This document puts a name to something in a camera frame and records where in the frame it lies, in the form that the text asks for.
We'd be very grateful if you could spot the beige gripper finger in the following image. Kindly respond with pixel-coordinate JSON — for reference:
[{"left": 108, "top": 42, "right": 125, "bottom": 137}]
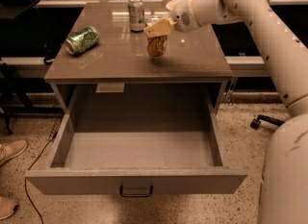
[{"left": 143, "top": 17, "right": 174, "bottom": 37}]

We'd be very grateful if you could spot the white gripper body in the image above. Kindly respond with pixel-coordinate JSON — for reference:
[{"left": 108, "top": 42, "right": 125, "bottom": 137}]
[{"left": 170, "top": 0, "right": 199, "bottom": 32}]

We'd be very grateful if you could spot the orange soda can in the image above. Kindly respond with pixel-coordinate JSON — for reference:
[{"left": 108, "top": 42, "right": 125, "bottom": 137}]
[{"left": 145, "top": 15, "right": 168, "bottom": 58}]

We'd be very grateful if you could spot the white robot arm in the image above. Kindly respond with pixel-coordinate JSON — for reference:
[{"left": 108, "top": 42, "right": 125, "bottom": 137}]
[{"left": 144, "top": 0, "right": 308, "bottom": 224}]

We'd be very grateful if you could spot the upright white green can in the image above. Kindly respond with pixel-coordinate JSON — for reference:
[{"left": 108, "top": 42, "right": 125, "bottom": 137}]
[{"left": 128, "top": 0, "right": 145, "bottom": 32}]

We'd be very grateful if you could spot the grey cabinet counter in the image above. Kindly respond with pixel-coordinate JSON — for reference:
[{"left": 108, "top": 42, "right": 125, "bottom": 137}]
[{"left": 45, "top": 2, "right": 233, "bottom": 87}]

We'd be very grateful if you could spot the green can lying down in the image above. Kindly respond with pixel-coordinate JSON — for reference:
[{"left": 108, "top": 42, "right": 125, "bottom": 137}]
[{"left": 64, "top": 26, "right": 99, "bottom": 55}]

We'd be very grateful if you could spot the open grey drawer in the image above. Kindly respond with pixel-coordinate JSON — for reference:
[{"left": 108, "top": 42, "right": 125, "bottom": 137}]
[{"left": 25, "top": 85, "right": 248, "bottom": 196}]

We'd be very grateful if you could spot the white bowl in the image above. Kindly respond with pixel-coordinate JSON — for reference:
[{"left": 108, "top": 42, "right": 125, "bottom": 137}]
[{"left": 166, "top": 0, "right": 181, "bottom": 11}]

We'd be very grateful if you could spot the tan shoe lower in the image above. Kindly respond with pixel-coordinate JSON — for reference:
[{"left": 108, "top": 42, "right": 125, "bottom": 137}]
[{"left": 0, "top": 197, "right": 17, "bottom": 220}]

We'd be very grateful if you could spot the black drawer handle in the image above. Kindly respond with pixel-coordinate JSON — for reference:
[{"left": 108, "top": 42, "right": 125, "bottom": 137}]
[{"left": 119, "top": 186, "right": 153, "bottom": 198}]

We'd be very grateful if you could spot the black floor cable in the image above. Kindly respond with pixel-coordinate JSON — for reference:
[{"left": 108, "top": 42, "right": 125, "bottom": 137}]
[{"left": 24, "top": 118, "right": 62, "bottom": 224}]

